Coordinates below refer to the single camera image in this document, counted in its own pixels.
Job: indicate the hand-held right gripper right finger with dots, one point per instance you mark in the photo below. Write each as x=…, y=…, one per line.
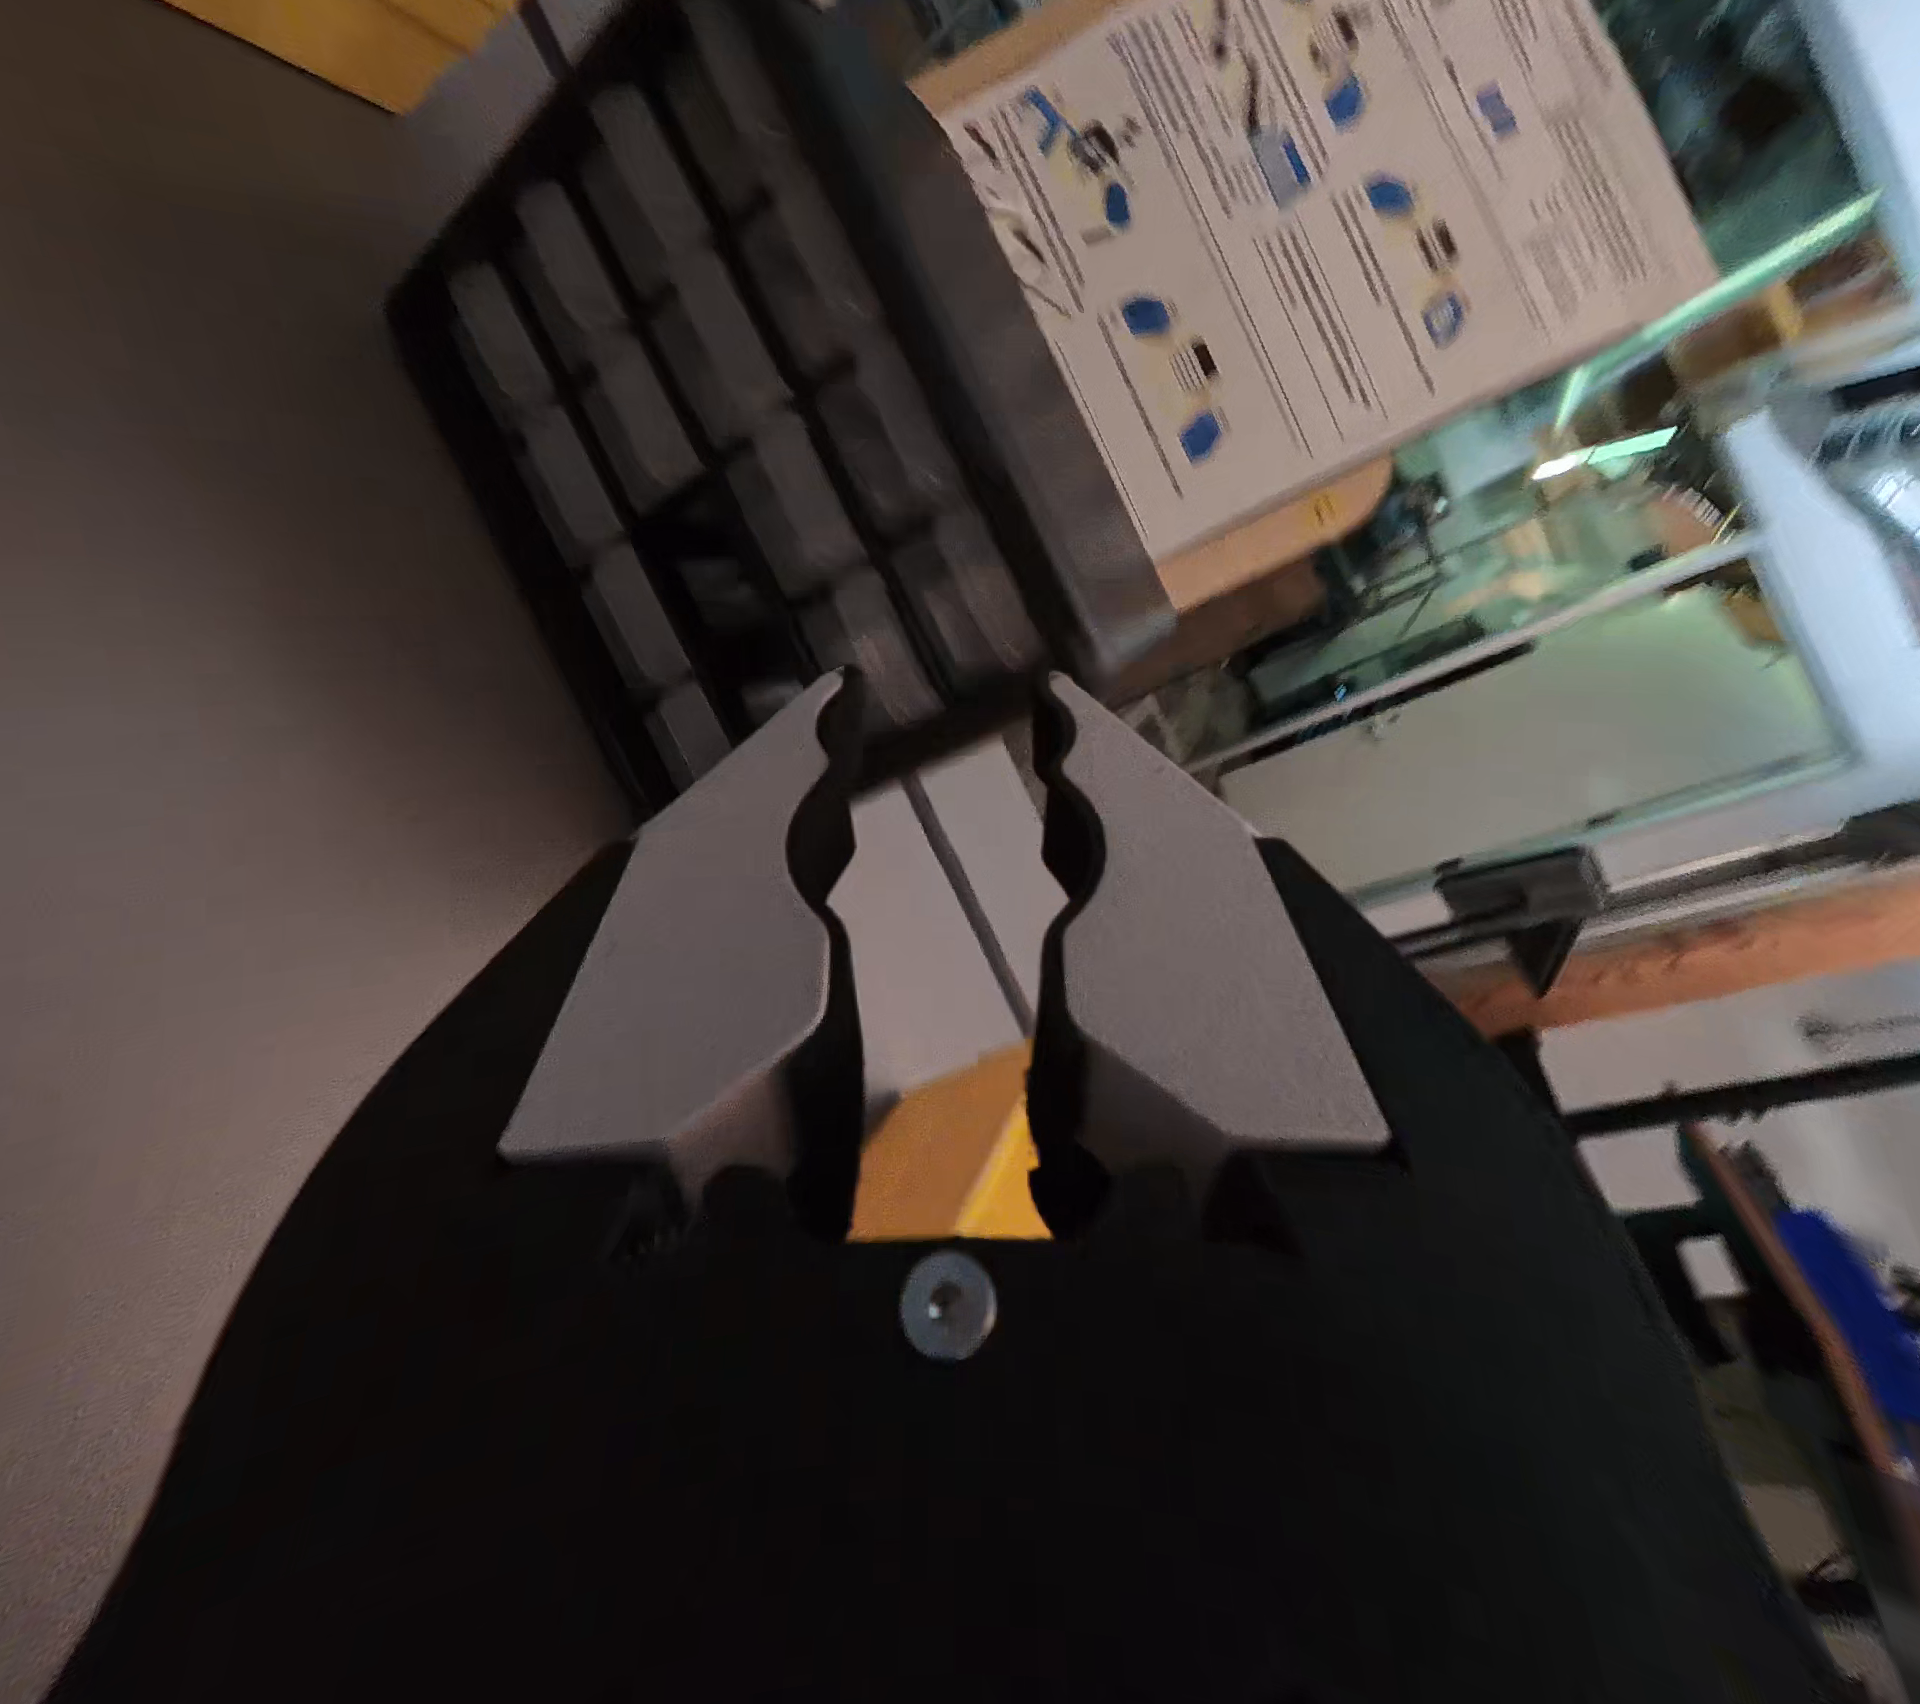
x=1201, y=984

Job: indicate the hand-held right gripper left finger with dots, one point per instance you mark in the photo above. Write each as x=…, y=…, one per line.
x=675, y=984

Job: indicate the black drawer cabinet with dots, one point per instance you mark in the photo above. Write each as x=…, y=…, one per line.
x=960, y=385

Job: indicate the set of clear cabinet drawers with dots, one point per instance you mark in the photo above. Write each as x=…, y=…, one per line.
x=644, y=279

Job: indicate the black table clamp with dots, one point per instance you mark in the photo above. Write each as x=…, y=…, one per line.
x=1515, y=903

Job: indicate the brown cardboard sheet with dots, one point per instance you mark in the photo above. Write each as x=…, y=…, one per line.
x=1261, y=556

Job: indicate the wooden workbench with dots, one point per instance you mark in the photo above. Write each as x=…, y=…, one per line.
x=1724, y=947

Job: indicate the blue object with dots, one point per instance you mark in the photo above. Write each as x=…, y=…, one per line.
x=1853, y=1285

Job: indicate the printed instruction poster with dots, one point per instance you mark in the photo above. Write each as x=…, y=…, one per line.
x=1320, y=205

